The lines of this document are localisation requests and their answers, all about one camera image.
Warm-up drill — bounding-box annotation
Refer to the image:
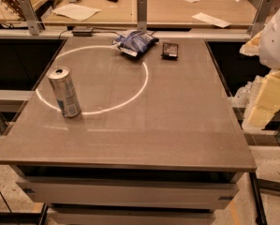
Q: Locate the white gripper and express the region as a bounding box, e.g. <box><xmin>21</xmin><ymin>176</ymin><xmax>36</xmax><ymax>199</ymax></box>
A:
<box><xmin>240</xmin><ymin>8</ymin><xmax>280</xmax><ymax>129</ymax></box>

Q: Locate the silver blue redbull can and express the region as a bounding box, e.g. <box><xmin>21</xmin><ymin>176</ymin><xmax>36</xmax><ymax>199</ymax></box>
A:
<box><xmin>47</xmin><ymin>67</ymin><xmax>81</xmax><ymax>118</ymax></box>

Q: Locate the blue chip bag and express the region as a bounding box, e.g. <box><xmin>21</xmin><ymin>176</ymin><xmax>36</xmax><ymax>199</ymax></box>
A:
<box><xmin>112</xmin><ymin>30</ymin><xmax>159</xmax><ymax>57</ymax></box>

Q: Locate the left sanitizer bottle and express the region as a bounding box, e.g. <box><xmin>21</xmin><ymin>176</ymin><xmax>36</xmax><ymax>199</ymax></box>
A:
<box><xmin>233</xmin><ymin>82</ymin><xmax>253</xmax><ymax>107</ymax></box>

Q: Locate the white paper strip right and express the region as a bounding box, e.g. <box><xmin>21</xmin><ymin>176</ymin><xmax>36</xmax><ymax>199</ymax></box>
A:
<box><xmin>193</xmin><ymin>12</ymin><xmax>230</xmax><ymax>28</ymax></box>

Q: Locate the small black snack packet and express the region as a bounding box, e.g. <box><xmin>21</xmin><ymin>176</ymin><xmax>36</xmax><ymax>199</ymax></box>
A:
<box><xmin>161</xmin><ymin>43</ymin><xmax>179</xmax><ymax>60</ymax></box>

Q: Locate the black power adapter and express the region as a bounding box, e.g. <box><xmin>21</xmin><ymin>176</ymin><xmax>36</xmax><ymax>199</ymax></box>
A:
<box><xmin>72</xmin><ymin>27</ymin><xmax>93</xmax><ymax>37</ymax></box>

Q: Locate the white paper sheet left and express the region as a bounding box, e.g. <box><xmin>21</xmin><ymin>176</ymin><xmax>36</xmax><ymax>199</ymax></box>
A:
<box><xmin>52</xmin><ymin>4</ymin><xmax>100</xmax><ymax>22</ymax></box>

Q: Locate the white drawer cabinet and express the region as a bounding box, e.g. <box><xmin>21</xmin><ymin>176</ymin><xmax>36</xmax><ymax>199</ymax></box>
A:
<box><xmin>15</xmin><ymin>166</ymin><xmax>239</xmax><ymax>225</ymax></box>

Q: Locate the right metal bracket post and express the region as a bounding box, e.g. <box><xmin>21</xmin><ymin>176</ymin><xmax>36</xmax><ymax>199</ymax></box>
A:
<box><xmin>247</xmin><ymin>0</ymin><xmax>274</xmax><ymax>37</ymax></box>

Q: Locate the metal bracket post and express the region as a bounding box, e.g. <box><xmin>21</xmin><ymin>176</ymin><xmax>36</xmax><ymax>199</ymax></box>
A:
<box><xmin>18</xmin><ymin>0</ymin><xmax>43</xmax><ymax>36</ymax></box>
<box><xmin>247</xmin><ymin>0</ymin><xmax>274</xmax><ymax>37</ymax></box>
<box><xmin>137</xmin><ymin>0</ymin><xmax>147</xmax><ymax>32</ymax></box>

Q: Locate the middle metal bracket post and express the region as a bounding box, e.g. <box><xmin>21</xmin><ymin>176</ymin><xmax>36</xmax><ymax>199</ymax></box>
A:
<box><xmin>137</xmin><ymin>0</ymin><xmax>147</xmax><ymax>32</ymax></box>

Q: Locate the left metal bracket post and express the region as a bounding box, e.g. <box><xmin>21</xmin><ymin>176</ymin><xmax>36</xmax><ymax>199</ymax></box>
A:
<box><xmin>18</xmin><ymin>0</ymin><xmax>43</xmax><ymax>36</ymax></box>

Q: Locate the black floor cable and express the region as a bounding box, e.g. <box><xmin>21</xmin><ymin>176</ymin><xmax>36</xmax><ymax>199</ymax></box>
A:
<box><xmin>0</xmin><ymin>177</ymin><xmax>14</xmax><ymax>214</ymax></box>

